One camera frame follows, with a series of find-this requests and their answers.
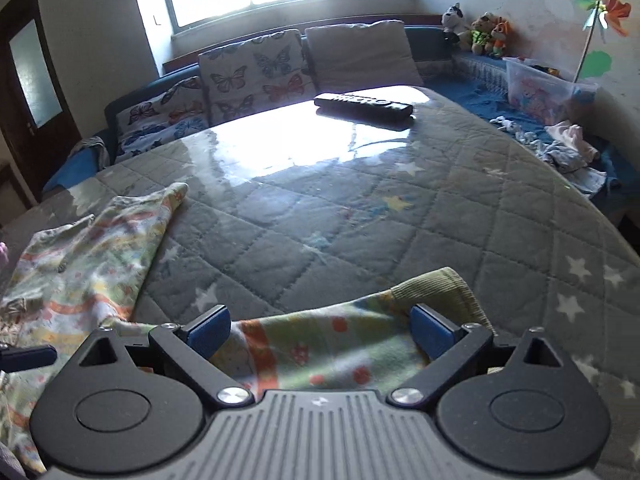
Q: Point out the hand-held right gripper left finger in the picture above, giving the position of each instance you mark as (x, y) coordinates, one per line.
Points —
(210, 334)

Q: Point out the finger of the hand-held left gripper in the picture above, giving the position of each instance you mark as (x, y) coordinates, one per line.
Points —
(30, 358)

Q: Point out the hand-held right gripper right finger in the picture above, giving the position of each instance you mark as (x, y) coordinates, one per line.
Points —
(429, 332)

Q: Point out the colourful printed child's garment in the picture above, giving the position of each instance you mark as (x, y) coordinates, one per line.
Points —
(90, 270)

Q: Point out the grey quilted star blanket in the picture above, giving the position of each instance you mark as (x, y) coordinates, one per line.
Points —
(380, 220)

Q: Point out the small butterfly print pillow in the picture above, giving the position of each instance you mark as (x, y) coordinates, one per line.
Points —
(160, 122)

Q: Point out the white grey crumpled cloth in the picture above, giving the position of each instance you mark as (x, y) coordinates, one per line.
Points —
(562, 160)

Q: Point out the black remote control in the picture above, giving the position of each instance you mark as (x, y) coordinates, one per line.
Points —
(363, 105)

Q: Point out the pale pink cloth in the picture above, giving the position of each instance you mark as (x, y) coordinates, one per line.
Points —
(572, 141)

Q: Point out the blue sofa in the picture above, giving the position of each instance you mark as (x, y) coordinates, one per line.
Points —
(500, 95)

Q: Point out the large butterfly print pillow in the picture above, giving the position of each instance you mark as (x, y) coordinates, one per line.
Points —
(255, 75)

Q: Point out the clear plastic storage box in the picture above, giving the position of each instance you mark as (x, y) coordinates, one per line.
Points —
(542, 91)

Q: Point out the dark wooden door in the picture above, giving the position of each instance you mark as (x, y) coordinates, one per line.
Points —
(30, 85)

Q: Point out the beige pillow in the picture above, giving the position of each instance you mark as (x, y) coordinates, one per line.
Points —
(361, 55)

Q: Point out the brown bear plush toy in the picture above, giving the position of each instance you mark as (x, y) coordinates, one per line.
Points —
(481, 34)

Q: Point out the orange fox plush toy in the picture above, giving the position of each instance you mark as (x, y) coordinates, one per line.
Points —
(499, 36)

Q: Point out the panda plush toy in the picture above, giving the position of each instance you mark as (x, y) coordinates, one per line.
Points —
(454, 22)

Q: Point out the colourful pinwheel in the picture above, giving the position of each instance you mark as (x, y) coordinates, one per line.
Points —
(602, 10)

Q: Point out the green paper wall sticker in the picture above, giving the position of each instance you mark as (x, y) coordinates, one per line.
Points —
(597, 64)

